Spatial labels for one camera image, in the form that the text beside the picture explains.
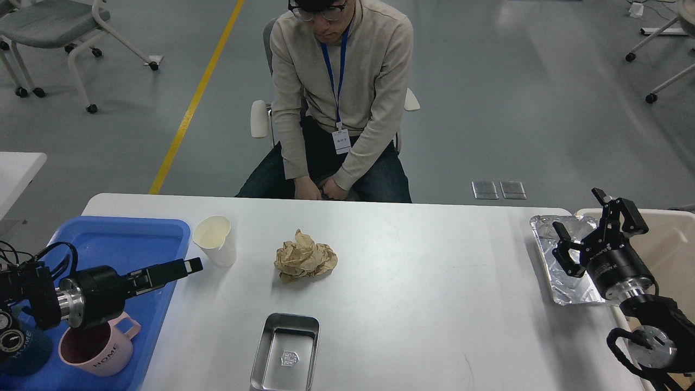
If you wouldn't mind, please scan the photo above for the left metal floor plate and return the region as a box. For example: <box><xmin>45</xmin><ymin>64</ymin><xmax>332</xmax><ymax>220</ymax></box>
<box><xmin>471</xmin><ymin>180</ymin><xmax>500</xmax><ymax>200</ymax></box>

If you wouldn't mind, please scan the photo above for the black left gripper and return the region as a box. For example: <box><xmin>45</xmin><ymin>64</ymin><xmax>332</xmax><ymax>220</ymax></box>
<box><xmin>57</xmin><ymin>257</ymin><xmax>203</xmax><ymax>330</ymax></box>

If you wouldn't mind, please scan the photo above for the right metal floor plate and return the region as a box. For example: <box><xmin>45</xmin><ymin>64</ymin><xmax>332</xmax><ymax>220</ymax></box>
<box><xmin>500</xmin><ymin>181</ymin><xmax>528</xmax><ymax>200</ymax></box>

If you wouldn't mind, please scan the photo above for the seated man in beige sweater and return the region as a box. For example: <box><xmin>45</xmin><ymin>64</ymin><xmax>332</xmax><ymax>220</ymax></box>
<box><xmin>238</xmin><ymin>1</ymin><xmax>414</xmax><ymax>203</ymax></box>

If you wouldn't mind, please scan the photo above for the crumpled brown paper ball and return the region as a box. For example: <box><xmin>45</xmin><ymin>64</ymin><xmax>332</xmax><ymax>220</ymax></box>
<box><xmin>274</xmin><ymin>229</ymin><xmax>338</xmax><ymax>283</ymax></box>

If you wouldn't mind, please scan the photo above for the stainless steel rectangular tray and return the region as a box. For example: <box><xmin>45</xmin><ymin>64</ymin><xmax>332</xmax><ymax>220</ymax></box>
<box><xmin>250</xmin><ymin>313</ymin><xmax>320</xmax><ymax>390</ymax></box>

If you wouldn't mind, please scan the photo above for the white paper cup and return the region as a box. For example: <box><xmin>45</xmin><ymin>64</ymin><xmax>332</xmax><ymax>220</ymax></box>
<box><xmin>193</xmin><ymin>215</ymin><xmax>236</xmax><ymax>268</ymax></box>

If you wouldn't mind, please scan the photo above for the white side table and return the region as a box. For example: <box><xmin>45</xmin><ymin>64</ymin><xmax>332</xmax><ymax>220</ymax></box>
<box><xmin>1</xmin><ymin>152</ymin><xmax>47</xmax><ymax>218</ymax></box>

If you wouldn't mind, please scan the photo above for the beige plastic bin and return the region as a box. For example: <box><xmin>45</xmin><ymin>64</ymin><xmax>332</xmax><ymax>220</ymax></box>
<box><xmin>611</xmin><ymin>210</ymin><xmax>694</xmax><ymax>390</ymax></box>

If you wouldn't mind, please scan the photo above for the metal floor plate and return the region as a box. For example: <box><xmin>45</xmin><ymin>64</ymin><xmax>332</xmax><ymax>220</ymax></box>
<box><xmin>471</xmin><ymin>180</ymin><xmax>500</xmax><ymax>200</ymax></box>
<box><xmin>500</xmin><ymin>181</ymin><xmax>528</xmax><ymax>200</ymax></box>

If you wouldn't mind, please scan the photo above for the grey wheeled chair left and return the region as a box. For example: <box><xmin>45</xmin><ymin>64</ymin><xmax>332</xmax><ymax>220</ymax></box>
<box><xmin>1</xmin><ymin>1</ymin><xmax>159</xmax><ymax>113</ymax></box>

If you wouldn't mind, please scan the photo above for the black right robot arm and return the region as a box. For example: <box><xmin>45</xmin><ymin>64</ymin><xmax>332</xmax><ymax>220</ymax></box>
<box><xmin>553</xmin><ymin>188</ymin><xmax>694</xmax><ymax>390</ymax></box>

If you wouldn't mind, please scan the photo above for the blue plastic tray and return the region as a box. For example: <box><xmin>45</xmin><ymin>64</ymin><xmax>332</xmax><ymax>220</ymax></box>
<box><xmin>1</xmin><ymin>216</ymin><xmax>189</xmax><ymax>390</ymax></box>

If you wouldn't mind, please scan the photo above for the pink HOME mug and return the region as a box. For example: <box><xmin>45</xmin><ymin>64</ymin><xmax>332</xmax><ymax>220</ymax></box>
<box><xmin>58</xmin><ymin>312</ymin><xmax>141</xmax><ymax>377</ymax></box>

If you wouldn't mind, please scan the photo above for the aluminium foil tray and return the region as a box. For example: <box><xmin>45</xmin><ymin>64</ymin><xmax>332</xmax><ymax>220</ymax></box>
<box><xmin>529</xmin><ymin>215</ymin><xmax>619</xmax><ymax>306</ymax></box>

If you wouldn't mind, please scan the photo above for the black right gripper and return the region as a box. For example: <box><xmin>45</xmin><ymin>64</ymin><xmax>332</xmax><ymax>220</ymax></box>
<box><xmin>552</xmin><ymin>188</ymin><xmax>655</xmax><ymax>300</ymax></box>

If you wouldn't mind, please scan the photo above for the white wheeled chair right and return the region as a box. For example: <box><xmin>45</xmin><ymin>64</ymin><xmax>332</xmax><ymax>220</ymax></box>
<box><xmin>625</xmin><ymin>0</ymin><xmax>695</xmax><ymax>105</ymax></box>

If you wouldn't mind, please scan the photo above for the white power adapter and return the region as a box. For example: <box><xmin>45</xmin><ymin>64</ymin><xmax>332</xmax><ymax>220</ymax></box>
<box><xmin>628</xmin><ymin>2</ymin><xmax>645</xmax><ymax>19</ymax></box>

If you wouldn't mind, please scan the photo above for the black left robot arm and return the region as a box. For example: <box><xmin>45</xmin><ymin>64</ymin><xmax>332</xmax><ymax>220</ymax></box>
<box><xmin>1</xmin><ymin>243</ymin><xmax>203</xmax><ymax>362</ymax></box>

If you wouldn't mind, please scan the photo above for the dark blue HOME mug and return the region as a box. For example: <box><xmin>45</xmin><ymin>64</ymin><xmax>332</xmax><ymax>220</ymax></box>
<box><xmin>1</xmin><ymin>321</ymin><xmax>54</xmax><ymax>377</ymax></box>

